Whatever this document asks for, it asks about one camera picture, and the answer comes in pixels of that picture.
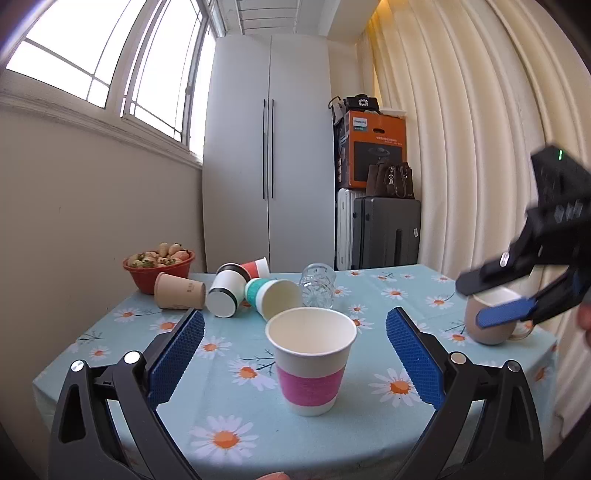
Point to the dark grey suitcase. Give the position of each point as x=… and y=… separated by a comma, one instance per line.
x=386, y=232

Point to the teal white paper cup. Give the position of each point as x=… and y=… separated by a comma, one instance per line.
x=272, y=296

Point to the black white paper cup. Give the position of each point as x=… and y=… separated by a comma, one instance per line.
x=227, y=290

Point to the beige paper cup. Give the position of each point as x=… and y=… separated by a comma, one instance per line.
x=172, y=292

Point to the red fruit bowl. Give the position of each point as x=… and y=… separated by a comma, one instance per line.
x=168, y=258

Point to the brown handbag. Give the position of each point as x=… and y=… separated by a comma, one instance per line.
x=386, y=179

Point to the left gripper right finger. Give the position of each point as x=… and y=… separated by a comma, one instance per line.
x=485, y=424

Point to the beige ceramic mug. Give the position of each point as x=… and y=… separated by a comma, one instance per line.
x=514, y=331

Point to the orange cardboard box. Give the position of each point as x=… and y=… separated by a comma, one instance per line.
x=363, y=139

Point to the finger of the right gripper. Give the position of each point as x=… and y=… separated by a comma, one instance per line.
x=518, y=261
x=563, y=294

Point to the operator hand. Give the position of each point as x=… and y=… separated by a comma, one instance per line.
x=584, y=320

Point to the black bag on box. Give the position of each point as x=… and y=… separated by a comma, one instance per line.
x=360, y=102

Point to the white suitcase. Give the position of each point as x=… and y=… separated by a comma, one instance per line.
x=344, y=225

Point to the floral light blue tablecloth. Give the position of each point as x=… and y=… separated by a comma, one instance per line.
x=229, y=418

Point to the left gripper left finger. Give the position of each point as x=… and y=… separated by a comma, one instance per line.
x=84, y=442

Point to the white tall cabinet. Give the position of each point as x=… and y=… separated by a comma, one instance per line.
x=268, y=173

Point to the window with white frame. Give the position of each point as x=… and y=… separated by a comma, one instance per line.
x=147, y=63

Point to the cream curtain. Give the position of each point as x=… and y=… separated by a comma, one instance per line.
x=484, y=84

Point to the white pink paper cup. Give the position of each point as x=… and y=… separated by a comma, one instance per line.
x=310, y=349

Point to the clear glass mug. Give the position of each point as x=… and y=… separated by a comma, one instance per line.
x=317, y=286

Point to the red white paper cup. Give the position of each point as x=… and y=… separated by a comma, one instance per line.
x=258, y=268

